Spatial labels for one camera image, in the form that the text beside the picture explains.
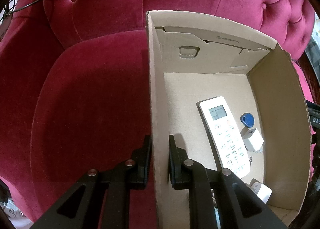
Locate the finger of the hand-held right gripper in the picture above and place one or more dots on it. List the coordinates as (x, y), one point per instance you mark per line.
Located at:
(313, 109)

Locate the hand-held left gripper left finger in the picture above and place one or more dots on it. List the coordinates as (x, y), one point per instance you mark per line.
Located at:
(146, 169)

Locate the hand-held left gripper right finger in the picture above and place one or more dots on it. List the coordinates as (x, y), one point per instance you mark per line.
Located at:
(172, 166)

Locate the white remote control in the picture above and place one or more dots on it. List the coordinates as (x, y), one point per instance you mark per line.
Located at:
(225, 139)

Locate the small white charger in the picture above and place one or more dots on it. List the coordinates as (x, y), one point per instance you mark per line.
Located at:
(252, 140)

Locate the blue key fob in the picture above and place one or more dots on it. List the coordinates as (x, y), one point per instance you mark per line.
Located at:
(248, 120)

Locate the large white charger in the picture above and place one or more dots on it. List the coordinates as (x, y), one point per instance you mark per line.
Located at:
(261, 191)

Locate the cardboard box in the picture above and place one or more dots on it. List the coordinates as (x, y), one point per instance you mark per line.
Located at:
(212, 51)

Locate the red velvet tufted sofa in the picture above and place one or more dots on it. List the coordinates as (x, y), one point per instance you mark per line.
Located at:
(87, 94)

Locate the brown board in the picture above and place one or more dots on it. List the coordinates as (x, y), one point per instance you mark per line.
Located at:
(5, 27)

